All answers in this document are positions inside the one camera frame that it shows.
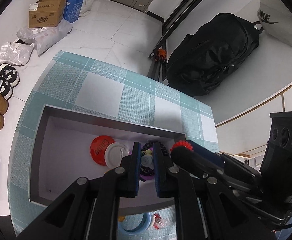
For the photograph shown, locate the grey open storage box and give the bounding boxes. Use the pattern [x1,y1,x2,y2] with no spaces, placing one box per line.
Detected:
[29,105,186,206]

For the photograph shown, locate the teal plaid tablecloth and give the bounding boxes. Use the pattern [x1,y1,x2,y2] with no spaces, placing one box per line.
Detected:
[8,51,219,234]

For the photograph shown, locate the red round tin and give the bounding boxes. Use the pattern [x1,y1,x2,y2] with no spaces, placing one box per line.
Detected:
[90,135,115,166]

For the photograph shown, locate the white plastic parcel bag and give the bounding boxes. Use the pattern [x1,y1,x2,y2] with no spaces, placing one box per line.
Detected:
[0,42,34,66]

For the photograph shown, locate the dark bead bracelet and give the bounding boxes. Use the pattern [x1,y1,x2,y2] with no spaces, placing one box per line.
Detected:
[140,141,169,176]

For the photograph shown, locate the yellow white small ring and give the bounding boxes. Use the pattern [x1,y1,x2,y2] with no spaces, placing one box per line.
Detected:
[140,149,153,167]

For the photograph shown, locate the brown cardboard box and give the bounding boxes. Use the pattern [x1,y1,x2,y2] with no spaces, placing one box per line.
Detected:
[28,0,66,28]

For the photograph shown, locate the blue cardboard box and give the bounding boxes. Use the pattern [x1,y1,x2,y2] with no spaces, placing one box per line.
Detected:
[63,0,84,23]

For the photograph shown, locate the light blue ring bracelet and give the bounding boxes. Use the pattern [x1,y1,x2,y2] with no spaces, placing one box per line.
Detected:
[117,211,152,235]

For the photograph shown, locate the white nike bag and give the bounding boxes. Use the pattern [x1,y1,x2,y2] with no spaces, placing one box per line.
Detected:
[257,0,292,46]

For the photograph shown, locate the black backpack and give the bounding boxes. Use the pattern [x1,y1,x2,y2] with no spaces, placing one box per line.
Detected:
[167,13,263,96]

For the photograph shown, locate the white round lid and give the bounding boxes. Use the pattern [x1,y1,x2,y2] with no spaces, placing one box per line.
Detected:
[104,142,130,169]

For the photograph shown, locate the black white sneaker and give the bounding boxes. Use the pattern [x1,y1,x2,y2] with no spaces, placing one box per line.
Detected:
[0,76,15,100]
[0,63,20,88]

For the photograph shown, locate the grey plastic parcel bag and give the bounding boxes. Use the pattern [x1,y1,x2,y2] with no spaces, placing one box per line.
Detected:
[16,19,73,56]

